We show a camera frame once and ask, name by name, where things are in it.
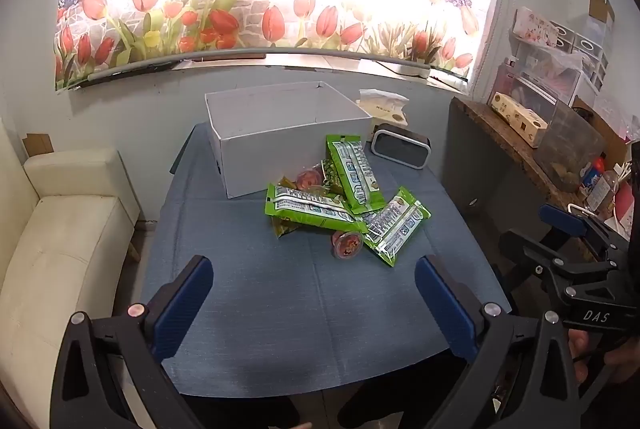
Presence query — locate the white drawer organizer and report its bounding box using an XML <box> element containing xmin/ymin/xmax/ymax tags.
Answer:
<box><xmin>555</xmin><ymin>16</ymin><xmax>611</xmax><ymax>92</ymax></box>

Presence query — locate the small green yellow snack packet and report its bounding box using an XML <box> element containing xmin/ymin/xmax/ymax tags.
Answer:
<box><xmin>321</xmin><ymin>159</ymin><xmax>347</xmax><ymax>198</ymax></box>
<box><xmin>271</xmin><ymin>214</ymin><xmax>307</xmax><ymax>239</ymax></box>

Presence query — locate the blue tablecloth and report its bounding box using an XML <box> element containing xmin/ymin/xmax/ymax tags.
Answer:
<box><xmin>140</xmin><ymin>121</ymin><xmax>513</xmax><ymax>397</ymax></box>

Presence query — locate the wooden side counter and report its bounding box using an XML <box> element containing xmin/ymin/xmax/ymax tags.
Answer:
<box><xmin>447</xmin><ymin>96</ymin><xmax>640</xmax><ymax>270</ymax></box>

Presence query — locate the pink packet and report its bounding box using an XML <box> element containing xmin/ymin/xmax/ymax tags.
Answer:
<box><xmin>612</xmin><ymin>181</ymin><xmax>638</xmax><ymax>230</ymax></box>

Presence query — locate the clear plastic bottle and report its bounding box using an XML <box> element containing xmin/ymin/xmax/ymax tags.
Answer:
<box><xmin>587</xmin><ymin>169</ymin><xmax>623</xmax><ymax>212</ymax></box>

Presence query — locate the white cardboard box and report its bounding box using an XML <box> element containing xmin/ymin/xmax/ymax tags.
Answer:
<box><xmin>204</xmin><ymin>81</ymin><xmax>373</xmax><ymax>200</ymax></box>

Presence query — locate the brown cardboard box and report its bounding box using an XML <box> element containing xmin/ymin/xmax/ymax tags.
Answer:
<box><xmin>572</xmin><ymin>96</ymin><xmax>632</xmax><ymax>162</ymax></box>

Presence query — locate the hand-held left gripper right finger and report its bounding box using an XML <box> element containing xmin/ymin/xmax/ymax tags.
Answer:
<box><xmin>415</xmin><ymin>254</ymin><xmax>584</xmax><ymax>429</ymax></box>

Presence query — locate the tulip print window blind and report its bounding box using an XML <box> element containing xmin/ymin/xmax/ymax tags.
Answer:
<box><xmin>54</xmin><ymin>0</ymin><xmax>506</xmax><ymax>92</ymax></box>

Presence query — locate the black speaker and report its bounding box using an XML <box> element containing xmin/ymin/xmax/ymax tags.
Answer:
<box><xmin>371</xmin><ymin>123</ymin><xmax>432</xmax><ymax>170</ymax></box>

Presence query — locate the brown cardboard piece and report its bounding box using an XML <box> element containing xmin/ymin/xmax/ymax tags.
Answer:
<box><xmin>22</xmin><ymin>133</ymin><xmax>53</xmax><ymax>157</ymax></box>

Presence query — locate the clear storage box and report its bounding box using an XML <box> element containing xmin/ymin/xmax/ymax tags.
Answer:
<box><xmin>512</xmin><ymin>44</ymin><xmax>583</xmax><ymax>110</ymax></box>

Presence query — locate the cream tissue pack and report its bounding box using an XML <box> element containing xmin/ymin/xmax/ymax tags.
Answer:
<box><xmin>356</xmin><ymin>89</ymin><xmax>410</xmax><ymax>137</ymax></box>

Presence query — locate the cream patterned box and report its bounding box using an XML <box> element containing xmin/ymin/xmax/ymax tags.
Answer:
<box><xmin>487</xmin><ymin>91</ymin><xmax>548</xmax><ymax>148</ymax></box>

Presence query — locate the large green snack packet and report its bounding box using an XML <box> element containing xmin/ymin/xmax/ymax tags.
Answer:
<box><xmin>265</xmin><ymin>183</ymin><xmax>368</xmax><ymax>232</ymax></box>
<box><xmin>325</xmin><ymin>135</ymin><xmax>386</xmax><ymax>216</ymax></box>
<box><xmin>362</xmin><ymin>187</ymin><xmax>432</xmax><ymax>267</ymax></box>

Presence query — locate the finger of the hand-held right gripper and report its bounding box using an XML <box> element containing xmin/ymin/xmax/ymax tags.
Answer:
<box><xmin>499</xmin><ymin>230</ymin><xmax>623</xmax><ymax>310</ymax></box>
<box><xmin>539</xmin><ymin>203</ymin><xmax>632</xmax><ymax>262</ymax></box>

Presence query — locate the person's right hand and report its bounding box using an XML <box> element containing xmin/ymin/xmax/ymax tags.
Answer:
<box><xmin>567</xmin><ymin>328</ymin><xmax>640</xmax><ymax>386</ymax></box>

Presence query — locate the floral print box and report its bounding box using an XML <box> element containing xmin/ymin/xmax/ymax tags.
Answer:
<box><xmin>512</xmin><ymin>6</ymin><xmax>561</xmax><ymax>50</ymax></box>

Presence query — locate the red jelly cup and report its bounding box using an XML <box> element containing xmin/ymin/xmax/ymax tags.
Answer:
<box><xmin>330</xmin><ymin>230</ymin><xmax>365</xmax><ymax>258</ymax></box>
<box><xmin>296</xmin><ymin>166</ymin><xmax>326</xmax><ymax>190</ymax></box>

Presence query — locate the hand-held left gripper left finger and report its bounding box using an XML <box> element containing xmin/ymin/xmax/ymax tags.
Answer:
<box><xmin>49</xmin><ymin>254</ymin><xmax>215</xmax><ymax>429</ymax></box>

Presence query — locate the white leather sofa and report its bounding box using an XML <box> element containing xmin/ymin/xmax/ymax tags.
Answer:
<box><xmin>0</xmin><ymin>119</ymin><xmax>141</xmax><ymax>429</ymax></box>

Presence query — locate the clear plastic container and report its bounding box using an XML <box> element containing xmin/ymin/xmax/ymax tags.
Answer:
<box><xmin>535</xmin><ymin>101</ymin><xmax>608</xmax><ymax>194</ymax></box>

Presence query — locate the folded cardboard flap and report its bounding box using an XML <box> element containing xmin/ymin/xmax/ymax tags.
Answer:
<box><xmin>587</xmin><ymin>0</ymin><xmax>616</xmax><ymax>24</ymax></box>

